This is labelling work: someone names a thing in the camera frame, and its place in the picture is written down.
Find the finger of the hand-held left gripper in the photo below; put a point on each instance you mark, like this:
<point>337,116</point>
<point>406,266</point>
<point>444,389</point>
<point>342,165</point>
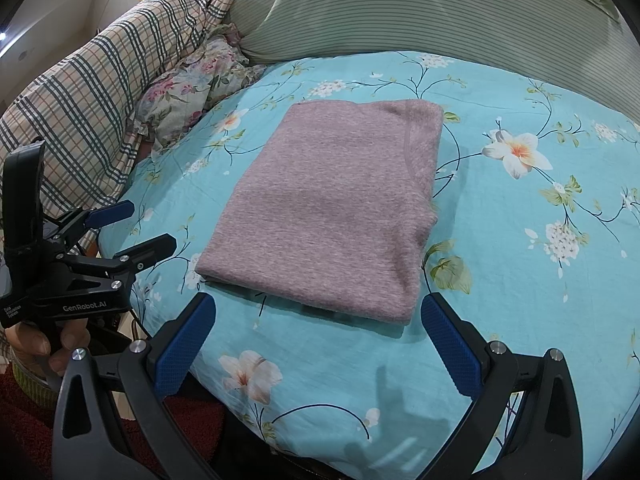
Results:
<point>150,249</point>
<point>112,211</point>

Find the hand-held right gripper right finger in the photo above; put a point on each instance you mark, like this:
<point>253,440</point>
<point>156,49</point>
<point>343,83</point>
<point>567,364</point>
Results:
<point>450,345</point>

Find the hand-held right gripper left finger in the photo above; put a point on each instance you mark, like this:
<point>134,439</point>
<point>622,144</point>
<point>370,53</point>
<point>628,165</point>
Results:
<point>185,345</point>

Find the pink knit sweater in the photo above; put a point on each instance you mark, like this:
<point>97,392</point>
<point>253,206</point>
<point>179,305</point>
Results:
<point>325,200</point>

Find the person's left hand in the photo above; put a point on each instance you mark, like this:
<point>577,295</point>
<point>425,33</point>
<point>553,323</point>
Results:
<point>75,332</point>

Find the turquoise floral bed sheet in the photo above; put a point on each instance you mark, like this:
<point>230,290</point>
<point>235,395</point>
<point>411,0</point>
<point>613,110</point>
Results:
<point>500,285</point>

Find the dark red rug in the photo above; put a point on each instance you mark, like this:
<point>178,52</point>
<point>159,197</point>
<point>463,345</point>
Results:
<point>30,435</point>

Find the pink floral cloth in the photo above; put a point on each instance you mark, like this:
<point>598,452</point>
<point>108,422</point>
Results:
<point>200,80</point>

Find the green striped pillow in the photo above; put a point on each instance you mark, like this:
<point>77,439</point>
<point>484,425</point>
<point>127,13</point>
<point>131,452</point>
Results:
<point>400,10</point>

